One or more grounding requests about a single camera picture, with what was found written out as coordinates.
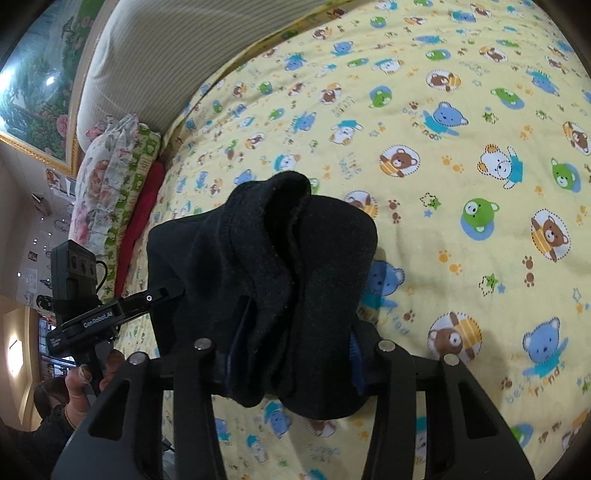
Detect black pants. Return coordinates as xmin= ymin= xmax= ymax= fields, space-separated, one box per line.
xmin=147 ymin=172 xmax=378 ymax=420

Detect person left forearm black sleeve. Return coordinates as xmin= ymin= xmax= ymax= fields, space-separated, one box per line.
xmin=1 ymin=405 xmax=74 ymax=479

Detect person left hand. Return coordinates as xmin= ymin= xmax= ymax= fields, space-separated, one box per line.
xmin=64 ymin=349 xmax=125 ymax=429

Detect red blanket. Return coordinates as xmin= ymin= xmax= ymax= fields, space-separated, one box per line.
xmin=114 ymin=160 xmax=165 ymax=297

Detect floral pillow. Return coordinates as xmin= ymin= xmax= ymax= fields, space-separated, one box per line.
xmin=68 ymin=114 xmax=161 ymax=300

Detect framed landscape painting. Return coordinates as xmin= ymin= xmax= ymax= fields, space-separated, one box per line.
xmin=1 ymin=1 xmax=108 ymax=174

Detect striped beige headboard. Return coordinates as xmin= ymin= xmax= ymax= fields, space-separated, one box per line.
xmin=76 ymin=1 xmax=322 ymax=150

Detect yellow bear print bedsheet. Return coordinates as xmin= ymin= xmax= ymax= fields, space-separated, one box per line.
xmin=112 ymin=0 xmax=591 ymax=480

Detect black camera box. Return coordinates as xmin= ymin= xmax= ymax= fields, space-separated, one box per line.
xmin=51 ymin=240 xmax=101 ymax=325

